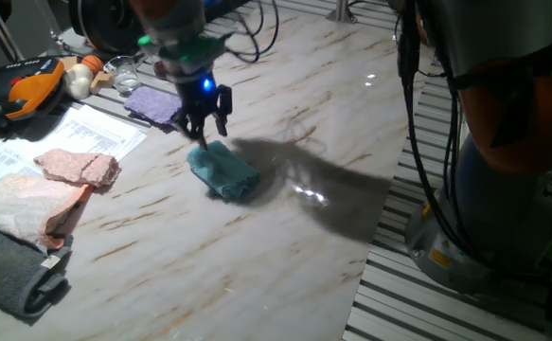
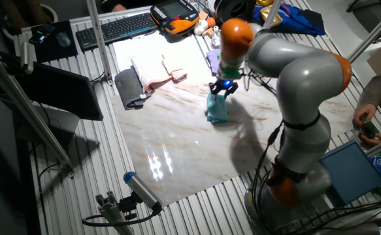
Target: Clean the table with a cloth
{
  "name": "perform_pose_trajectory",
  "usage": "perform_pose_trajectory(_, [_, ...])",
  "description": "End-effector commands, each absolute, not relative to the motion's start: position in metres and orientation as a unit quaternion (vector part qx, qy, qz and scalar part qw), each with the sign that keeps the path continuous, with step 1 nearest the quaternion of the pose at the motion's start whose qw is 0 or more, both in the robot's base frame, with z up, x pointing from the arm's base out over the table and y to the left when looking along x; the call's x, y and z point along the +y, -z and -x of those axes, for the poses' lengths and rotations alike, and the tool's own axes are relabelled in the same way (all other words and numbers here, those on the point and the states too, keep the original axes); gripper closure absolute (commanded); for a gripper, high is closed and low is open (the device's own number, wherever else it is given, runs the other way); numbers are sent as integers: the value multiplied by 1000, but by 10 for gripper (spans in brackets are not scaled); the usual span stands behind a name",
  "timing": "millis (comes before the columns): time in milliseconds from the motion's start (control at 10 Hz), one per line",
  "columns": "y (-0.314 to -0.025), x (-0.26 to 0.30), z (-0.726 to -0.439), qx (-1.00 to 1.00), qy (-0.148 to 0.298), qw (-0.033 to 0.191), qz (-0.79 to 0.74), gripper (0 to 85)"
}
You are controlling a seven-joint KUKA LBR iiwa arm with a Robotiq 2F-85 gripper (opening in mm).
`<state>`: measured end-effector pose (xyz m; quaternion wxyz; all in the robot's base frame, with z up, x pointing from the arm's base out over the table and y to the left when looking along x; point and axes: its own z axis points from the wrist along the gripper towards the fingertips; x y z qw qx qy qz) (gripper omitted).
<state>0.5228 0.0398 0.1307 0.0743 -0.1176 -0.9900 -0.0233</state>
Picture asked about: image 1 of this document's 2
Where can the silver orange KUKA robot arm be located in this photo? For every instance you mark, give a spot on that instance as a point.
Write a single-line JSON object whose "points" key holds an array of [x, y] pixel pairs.
{"points": [[493, 118]]}

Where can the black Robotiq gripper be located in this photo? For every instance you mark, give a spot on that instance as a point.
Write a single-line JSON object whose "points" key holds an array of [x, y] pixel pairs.
{"points": [[197, 92]]}

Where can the large pink white towel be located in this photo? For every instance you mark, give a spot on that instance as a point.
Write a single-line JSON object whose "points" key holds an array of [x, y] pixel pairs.
{"points": [[20, 203]]}

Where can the glass beaker with clear liquid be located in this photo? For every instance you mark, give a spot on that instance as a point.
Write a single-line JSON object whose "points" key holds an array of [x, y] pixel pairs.
{"points": [[125, 80]]}

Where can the printed white paper sheet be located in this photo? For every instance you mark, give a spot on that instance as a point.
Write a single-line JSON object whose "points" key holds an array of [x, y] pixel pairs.
{"points": [[91, 132], [1, 166]]}

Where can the notched wooden block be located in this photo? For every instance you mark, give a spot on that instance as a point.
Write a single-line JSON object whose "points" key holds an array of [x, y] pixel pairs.
{"points": [[100, 81]]}

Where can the small pink terry cloth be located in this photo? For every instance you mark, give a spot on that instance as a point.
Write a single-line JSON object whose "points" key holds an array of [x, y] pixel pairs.
{"points": [[76, 166]]}

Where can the metal post base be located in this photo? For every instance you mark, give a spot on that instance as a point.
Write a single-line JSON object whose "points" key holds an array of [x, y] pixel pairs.
{"points": [[342, 12]]}

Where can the teal terry cloth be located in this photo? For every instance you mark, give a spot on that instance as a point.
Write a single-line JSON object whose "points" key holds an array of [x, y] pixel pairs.
{"points": [[223, 170]]}

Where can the large black round device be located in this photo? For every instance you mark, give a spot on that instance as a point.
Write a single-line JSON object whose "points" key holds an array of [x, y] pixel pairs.
{"points": [[100, 23]]}

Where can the white garlic shaped toy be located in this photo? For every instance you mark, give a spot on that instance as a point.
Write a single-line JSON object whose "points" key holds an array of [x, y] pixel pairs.
{"points": [[77, 80]]}

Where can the orange black teach pendant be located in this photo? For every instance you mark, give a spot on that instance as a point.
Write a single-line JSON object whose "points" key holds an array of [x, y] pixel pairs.
{"points": [[29, 90]]}

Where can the small plain wooden block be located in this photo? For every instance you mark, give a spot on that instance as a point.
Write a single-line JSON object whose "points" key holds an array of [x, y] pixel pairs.
{"points": [[68, 62]]}

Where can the purple terry cloth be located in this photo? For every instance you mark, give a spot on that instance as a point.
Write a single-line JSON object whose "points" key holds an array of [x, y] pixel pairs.
{"points": [[152, 105]]}

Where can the small orange toy basketball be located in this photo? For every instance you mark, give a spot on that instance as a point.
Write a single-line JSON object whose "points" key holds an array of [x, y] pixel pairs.
{"points": [[92, 63]]}

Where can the gray folded towel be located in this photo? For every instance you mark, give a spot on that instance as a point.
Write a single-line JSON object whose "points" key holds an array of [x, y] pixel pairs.
{"points": [[5, 272]]}

